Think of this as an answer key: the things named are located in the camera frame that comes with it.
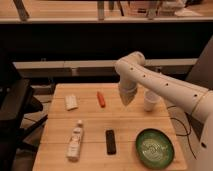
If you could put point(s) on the white tapered gripper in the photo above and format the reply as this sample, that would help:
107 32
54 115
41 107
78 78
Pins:
127 97

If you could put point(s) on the white folded cloth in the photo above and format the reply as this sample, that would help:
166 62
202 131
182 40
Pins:
71 102

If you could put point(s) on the grey back table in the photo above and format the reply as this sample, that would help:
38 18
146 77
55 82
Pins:
42 69

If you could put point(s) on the black chair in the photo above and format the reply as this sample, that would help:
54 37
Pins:
16 100

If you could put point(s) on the white plastic bottle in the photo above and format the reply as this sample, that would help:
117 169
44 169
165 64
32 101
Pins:
74 146

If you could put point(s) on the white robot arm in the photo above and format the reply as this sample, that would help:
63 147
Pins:
194 100

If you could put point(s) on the green patterned plate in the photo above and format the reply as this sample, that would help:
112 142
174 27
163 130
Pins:
154 149

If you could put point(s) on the orange carrot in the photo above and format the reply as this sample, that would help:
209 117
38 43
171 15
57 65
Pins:
101 99

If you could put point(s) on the white paper cup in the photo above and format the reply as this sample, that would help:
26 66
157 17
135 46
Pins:
150 100

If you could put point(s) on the black remote control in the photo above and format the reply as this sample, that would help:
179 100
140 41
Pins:
110 142

